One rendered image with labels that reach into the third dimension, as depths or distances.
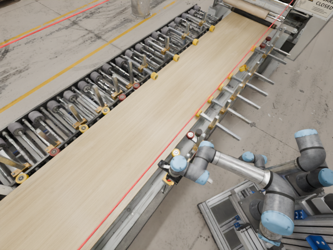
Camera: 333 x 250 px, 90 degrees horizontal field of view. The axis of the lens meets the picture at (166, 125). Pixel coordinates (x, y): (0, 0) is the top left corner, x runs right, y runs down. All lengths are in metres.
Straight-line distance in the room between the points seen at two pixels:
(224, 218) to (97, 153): 1.61
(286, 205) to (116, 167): 1.22
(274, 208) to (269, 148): 2.30
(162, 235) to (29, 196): 1.46
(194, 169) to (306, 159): 0.71
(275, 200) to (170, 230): 1.66
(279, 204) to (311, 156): 0.45
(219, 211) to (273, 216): 1.44
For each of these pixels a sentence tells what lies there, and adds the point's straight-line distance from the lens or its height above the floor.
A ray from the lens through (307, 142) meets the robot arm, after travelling 1.31.
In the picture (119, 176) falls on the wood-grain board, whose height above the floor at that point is 0.90.
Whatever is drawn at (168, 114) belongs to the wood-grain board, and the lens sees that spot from 1.80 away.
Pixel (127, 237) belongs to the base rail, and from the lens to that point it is 1.71.
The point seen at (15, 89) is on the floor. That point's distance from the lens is 4.00.
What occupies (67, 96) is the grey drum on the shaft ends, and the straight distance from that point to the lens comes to 2.22.
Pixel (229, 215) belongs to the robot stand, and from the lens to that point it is 2.36.
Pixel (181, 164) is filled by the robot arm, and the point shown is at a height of 1.62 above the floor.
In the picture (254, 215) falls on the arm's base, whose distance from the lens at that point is 1.50.
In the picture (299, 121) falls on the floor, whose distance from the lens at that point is 3.84.
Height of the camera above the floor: 2.39
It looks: 60 degrees down
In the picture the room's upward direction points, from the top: 8 degrees clockwise
